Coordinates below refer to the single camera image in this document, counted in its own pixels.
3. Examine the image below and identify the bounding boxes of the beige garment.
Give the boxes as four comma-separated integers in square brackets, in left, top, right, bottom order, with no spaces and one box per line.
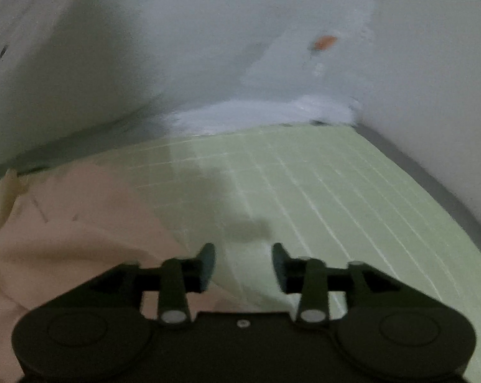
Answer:
[0,163,241,383]

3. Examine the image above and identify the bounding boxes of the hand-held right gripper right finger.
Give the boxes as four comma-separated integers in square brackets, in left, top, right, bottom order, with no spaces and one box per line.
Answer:
[271,243,389,326]

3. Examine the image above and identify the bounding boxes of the green grid mat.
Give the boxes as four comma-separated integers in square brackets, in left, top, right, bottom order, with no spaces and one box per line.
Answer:
[0,123,481,383]

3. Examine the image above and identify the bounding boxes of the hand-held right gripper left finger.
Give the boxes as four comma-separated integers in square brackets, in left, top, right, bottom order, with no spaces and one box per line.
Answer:
[93,243,217,326]

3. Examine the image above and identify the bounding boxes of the carrot print pale sheet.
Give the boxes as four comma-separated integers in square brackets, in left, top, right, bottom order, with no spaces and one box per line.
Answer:
[0,0,379,186]

